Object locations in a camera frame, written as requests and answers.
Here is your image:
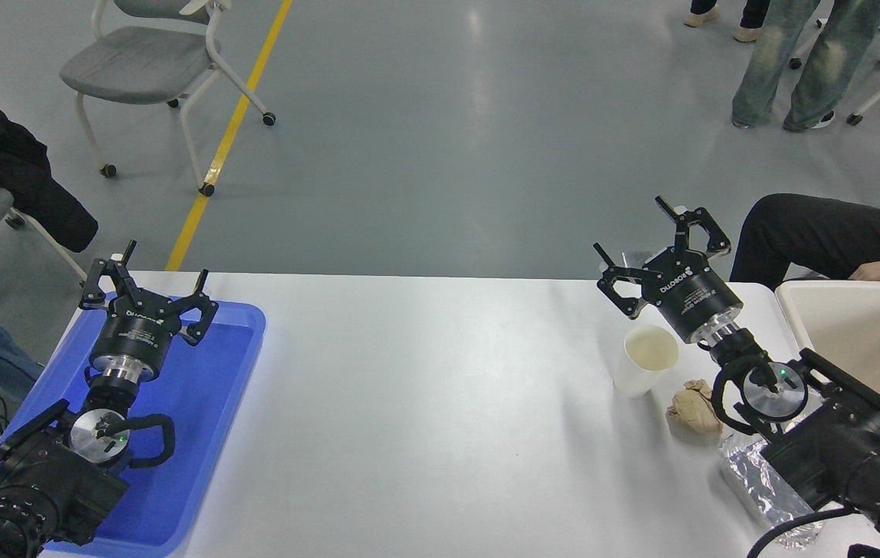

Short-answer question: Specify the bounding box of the white frame wheeled chair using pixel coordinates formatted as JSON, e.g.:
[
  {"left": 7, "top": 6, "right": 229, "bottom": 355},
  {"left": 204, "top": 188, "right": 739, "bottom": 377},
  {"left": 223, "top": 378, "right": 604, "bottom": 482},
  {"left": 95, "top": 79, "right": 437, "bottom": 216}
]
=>
[{"left": 789, "top": 0, "right": 880, "bottom": 126}]

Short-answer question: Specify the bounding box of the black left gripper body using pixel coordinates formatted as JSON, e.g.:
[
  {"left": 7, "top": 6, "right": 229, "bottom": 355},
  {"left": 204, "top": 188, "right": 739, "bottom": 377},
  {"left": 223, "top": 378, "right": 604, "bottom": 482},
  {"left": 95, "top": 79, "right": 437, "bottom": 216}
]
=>
[{"left": 91, "top": 302, "right": 181, "bottom": 367}]

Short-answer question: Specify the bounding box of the crumpled tan paper ball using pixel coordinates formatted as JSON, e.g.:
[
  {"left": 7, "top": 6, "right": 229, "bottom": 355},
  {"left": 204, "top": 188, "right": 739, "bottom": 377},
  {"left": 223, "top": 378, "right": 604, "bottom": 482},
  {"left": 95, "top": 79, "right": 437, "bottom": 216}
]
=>
[{"left": 667, "top": 378, "right": 723, "bottom": 435}]

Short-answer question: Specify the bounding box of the crumpled silver foil tray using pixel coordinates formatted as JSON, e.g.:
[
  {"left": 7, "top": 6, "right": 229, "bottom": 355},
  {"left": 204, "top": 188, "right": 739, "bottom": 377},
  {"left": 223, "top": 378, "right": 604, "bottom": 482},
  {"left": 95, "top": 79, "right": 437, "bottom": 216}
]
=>
[{"left": 719, "top": 385, "right": 826, "bottom": 549}]

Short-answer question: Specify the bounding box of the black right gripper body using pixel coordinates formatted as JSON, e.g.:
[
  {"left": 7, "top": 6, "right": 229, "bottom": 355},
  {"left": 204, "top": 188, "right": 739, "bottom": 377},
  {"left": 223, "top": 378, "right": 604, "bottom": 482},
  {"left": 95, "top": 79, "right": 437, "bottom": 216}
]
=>
[{"left": 640, "top": 253, "right": 744, "bottom": 342}]

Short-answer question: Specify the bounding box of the standing person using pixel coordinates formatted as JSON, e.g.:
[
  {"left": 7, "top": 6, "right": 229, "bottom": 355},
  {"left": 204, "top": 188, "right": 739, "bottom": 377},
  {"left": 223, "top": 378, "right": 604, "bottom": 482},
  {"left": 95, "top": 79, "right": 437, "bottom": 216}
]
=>
[
  {"left": 731, "top": 0, "right": 880, "bottom": 133},
  {"left": 682, "top": 0, "right": 771, "bottom": 43}
]

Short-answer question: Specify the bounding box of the large pale bin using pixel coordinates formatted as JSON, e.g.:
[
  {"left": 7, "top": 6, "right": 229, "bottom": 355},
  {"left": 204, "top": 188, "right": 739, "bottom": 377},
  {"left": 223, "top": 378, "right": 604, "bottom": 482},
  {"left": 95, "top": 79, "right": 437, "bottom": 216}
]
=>
[{"left": 775, "top": 279, "right": 880, "bottom": 474}]

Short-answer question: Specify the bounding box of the white paper cup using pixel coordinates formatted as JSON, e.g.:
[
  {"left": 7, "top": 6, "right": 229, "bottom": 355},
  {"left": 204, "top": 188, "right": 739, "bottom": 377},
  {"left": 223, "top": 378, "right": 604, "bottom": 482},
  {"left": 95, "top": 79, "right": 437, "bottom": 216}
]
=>
[{"left": 612, "top": 324, "right": 681, "bottom": 398}]

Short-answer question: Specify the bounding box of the blue plastic tray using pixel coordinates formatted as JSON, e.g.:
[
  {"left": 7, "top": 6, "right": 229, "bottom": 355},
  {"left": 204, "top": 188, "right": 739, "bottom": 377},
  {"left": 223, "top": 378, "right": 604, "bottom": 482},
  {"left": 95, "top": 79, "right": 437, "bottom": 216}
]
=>
[{"left": 0, "top": 298, "right": 267, "bottom": 558}]

